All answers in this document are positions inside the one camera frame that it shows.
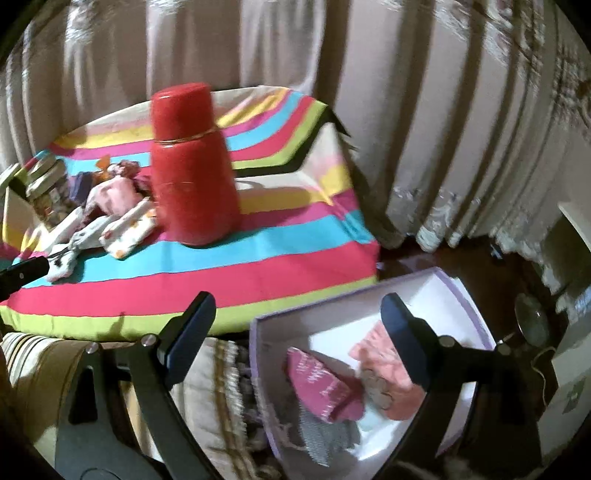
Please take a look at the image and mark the white cabinet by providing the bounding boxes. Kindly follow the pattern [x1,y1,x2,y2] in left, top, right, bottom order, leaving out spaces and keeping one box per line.
[538,200,591,418]

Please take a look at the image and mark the white red print scrunchie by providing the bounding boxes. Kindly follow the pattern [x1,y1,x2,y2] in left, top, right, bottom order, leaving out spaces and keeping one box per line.
[113,159,151,185]

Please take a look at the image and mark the red thermos flask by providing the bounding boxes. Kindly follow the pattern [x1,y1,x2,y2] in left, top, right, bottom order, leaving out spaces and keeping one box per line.
[150,83,241,247]

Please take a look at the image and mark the white cloth with orange dots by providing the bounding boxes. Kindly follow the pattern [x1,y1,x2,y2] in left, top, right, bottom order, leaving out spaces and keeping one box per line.
[99,199,158,260]

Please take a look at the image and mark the striped colourful tablecloth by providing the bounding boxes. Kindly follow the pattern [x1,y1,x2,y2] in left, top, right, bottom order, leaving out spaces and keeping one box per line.
[0,88,380,339]

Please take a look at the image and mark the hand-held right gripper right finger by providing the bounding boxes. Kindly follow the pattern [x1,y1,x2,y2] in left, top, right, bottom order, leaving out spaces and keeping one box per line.
[369,292,543,480]

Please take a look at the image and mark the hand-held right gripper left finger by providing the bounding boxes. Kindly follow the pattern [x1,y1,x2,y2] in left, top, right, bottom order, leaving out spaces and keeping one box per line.
[54,291,218,480]

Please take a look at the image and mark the salmon pink cloth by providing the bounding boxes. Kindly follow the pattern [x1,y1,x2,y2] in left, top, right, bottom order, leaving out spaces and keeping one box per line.
[348,320,428,421]

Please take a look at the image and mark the beige cardboard box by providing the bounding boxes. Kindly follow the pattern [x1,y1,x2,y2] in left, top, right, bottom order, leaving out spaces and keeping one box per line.
[0,162,47,252]

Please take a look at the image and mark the striped beige sofa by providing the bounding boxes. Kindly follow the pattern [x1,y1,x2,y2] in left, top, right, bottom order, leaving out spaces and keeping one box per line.
[0,331,278,480]

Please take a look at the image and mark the grey mesh cloth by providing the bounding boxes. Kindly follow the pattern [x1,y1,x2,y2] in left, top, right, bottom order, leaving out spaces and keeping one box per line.
[298,401,365,468]

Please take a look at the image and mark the beige patterned scrunchie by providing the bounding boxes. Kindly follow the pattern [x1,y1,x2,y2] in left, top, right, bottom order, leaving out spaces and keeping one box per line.
[360,367,396,409]

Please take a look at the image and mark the white box with purple rim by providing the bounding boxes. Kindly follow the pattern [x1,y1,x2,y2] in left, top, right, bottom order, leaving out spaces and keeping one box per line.
[249,268,498,480]

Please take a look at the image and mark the magenta sock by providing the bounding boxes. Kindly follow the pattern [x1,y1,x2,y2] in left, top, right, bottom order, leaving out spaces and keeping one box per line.
[286,347,365,424]

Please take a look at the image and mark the round clear glass item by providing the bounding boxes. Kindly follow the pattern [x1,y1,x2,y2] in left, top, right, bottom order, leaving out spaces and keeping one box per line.
[515,293,553,348]

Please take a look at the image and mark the beige lace curtain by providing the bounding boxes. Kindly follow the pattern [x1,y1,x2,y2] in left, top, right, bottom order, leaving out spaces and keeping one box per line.
[0,0,591,298]

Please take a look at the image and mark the purple cloth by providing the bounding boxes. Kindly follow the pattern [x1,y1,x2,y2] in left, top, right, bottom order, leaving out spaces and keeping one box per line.
[68,172,99,195]

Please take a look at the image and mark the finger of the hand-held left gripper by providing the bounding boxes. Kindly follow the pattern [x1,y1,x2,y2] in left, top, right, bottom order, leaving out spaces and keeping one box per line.
[0,256,49,299]

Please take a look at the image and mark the light pink cloth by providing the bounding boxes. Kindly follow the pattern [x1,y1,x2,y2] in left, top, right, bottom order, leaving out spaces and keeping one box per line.
[87,176,145,219]

